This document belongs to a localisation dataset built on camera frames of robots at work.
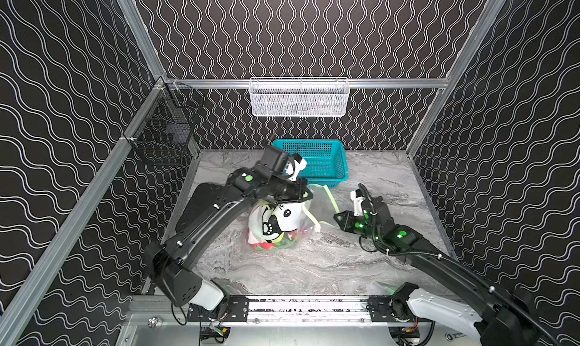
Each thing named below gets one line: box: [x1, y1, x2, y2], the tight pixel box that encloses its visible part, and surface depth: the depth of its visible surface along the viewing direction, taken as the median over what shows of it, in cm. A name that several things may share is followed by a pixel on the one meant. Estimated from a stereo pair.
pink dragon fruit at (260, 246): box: [251, 242, 281, 251], surface depth 83 cm
